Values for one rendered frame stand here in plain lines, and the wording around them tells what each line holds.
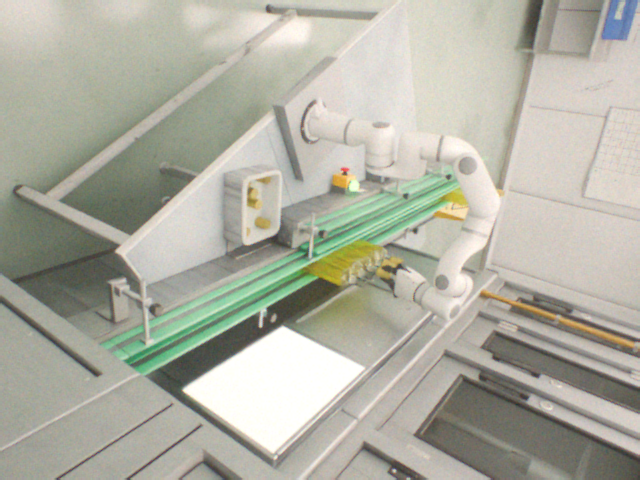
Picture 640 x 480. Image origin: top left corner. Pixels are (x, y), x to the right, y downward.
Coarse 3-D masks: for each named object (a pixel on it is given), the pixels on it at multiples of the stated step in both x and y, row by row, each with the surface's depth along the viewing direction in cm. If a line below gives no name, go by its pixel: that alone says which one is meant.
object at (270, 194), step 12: (252, 180) 145; (276, 180) 157; (264, 192) 161; (276, 192) 158; (264, 204) 163; (276, 204) 160; (252, 216) 161; (264, 216) 164; (276, 216) 161; (252, 228) 162; (276, 228) 163; (252, 240) 154
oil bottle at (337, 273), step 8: (312, 264) 167; (320, 264) 165; (328, 264) 165; (336, 264) 165; (312, 272) 168; (320, 272) 166; (328, 272) 164; (336, 272) 162; (344, 272) 161; (352, 272) 162; (328, 280) 165; (336, 280) 163; (344, 280) 161
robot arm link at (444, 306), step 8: (432, 288) 152; (424, 296) 151; (432, 296) 150; (440, 296) 149; (448, 296) 148; (464, 296) 148; (424, 304) 152; (432, 304) 149; (440, 304) 147; (448, 304) 146; (456, 304) 146; (440, 312) 147; (448, 312) 146; (456, 312) 148; (448, 320) 148
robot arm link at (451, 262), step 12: (456, 240) 146; (468, 240) 143; (480, 240) 143; (444, 252) 145; (456, 252) 142; (468, 252) 141; (444, 264) 143; (456, 264) 140; (444, 276) 142; (456, 276) 140; (444, 288) 142; (456, 288) 142
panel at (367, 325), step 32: (352, 288) 182; (384, 288) 183; (288, 320) 157; (320, 320) 160; (352, 320) 162; (384, 320) 163; (416, 320) 164; (352, 352) 144; (384, 352) 145; (192, 384) 127; (352, 384) 131; (320, 416) 119; (256, 448) 109; (288, 448) 110
